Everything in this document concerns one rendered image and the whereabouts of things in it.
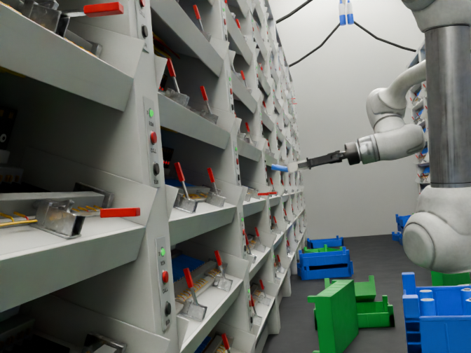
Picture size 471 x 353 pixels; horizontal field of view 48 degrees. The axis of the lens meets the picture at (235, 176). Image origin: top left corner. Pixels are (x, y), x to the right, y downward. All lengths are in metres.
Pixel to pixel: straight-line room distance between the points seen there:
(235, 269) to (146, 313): 0.70
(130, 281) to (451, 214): 0.82
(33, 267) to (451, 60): 1.08
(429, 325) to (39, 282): 0.49
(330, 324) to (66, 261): 1.35
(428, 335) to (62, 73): 0.55
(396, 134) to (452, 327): 1.06
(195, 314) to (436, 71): 0.79
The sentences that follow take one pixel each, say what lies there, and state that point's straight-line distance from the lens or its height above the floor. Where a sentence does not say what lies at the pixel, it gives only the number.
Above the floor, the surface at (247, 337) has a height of 0.18.
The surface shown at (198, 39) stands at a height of 0.89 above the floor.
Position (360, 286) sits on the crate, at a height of 0.14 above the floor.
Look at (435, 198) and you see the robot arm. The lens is 1.31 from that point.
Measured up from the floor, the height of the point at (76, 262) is 0.50.
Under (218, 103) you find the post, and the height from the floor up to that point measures 0.80.
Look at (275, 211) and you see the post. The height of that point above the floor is 0.45.
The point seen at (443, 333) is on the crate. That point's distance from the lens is 0.75.
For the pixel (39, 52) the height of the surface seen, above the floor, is 0.69.
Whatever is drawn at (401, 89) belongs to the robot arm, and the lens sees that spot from 1.78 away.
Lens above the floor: 0.56
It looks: 2 degrees up
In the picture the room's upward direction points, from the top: 5 degrees counter-clockwise
